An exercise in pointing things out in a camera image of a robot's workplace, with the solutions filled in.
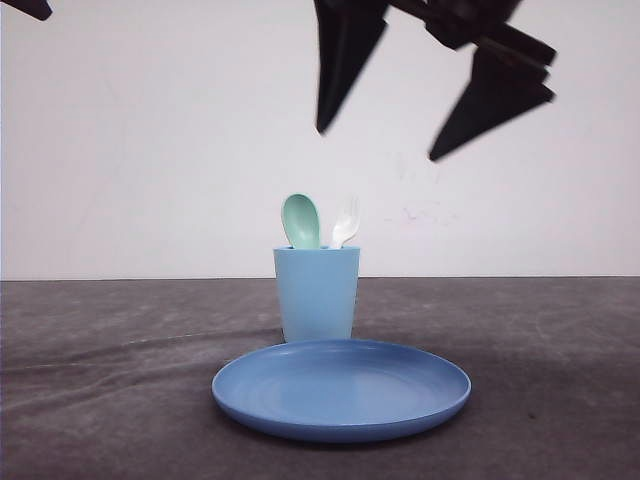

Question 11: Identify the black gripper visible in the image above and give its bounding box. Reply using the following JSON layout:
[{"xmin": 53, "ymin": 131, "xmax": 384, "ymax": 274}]
[{"xmin": 314, "ymin": 0, "xmax": 556, "ymax": 161}]

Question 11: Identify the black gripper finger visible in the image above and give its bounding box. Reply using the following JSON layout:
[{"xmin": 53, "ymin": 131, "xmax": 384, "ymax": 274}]
[{"xmin": 1, "ymin": 0, "xmax": 53, "ymax": 21}]

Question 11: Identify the white plastic fork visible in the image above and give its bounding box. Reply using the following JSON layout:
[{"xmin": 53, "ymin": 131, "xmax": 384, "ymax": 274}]
[{"xmin": 330, "ymin": 197, "xmax": 360, "ymax": 249}]

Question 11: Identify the mint green plastic spoon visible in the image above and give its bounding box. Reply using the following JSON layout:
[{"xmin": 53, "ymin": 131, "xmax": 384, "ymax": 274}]
[{"xmin": 281, "ymin": 193, "xmax": 320, "ymax": 249}]

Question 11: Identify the light blue plastic cup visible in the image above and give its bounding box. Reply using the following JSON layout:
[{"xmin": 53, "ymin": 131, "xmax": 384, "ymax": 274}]
[{"xmin": 273, "ymin": 246, "xmax": 360, "ymax": 343}]

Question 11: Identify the blue plastic plate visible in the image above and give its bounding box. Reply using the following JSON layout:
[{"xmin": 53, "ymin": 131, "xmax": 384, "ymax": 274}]
[{"xmin": 211, "ymin": 339, "xmax": 472, "ymax": 443}]

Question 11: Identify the grey felt table mat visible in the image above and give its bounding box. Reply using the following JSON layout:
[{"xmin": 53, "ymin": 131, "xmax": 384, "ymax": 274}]
[{"xmin": 0, "ymin": 275, "xmax": 640, "ymax": 480}]

